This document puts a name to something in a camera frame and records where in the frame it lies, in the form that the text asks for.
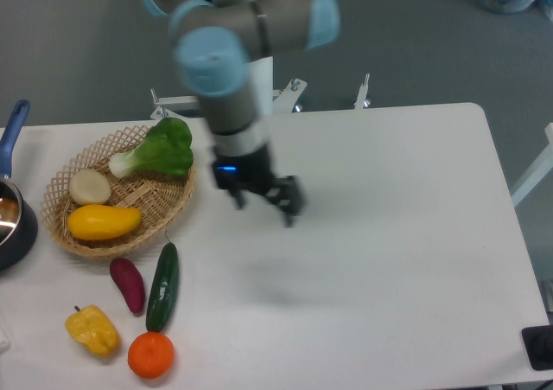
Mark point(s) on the yellow bell pepper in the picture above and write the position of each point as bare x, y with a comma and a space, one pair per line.
92, 328

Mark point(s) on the white pedestal base frame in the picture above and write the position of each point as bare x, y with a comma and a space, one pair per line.
283, 100

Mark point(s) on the woven wicker basket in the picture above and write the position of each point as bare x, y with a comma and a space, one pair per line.
160, 198

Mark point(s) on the round beige bun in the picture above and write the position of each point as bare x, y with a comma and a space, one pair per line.
89, 187

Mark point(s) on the purple sweet potato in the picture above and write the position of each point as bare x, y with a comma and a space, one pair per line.
129, 281

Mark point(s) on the green bok choy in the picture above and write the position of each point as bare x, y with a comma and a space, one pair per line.
165, 149

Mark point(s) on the green cucumber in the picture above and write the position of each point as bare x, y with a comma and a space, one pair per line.
164, 289

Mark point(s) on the black device at edge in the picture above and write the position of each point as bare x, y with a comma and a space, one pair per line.
538, 346

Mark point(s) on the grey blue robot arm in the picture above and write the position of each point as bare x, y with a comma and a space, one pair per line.
214, 43

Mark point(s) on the dark blue saucepan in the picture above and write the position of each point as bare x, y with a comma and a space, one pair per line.
19, 227

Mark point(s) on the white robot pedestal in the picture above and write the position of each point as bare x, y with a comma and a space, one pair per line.
262, 81

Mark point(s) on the orange fruit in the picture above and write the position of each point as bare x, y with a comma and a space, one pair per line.
151, 355

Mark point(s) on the yellow mango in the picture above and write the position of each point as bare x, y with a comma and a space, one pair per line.
101, 222

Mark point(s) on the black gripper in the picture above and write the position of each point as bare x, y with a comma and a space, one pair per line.
252, 172

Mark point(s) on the white frame leg right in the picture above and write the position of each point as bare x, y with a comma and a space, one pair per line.
535, 172

